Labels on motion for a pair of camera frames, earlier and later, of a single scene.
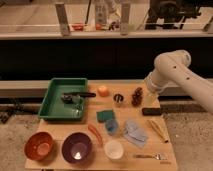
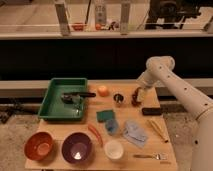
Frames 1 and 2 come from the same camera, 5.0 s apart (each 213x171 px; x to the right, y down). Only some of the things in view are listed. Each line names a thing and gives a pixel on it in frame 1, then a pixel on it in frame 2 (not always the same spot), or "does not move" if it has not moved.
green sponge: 104,115 does not move
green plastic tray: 53,107 does not move
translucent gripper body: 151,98 to 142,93
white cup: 114,150 does not move
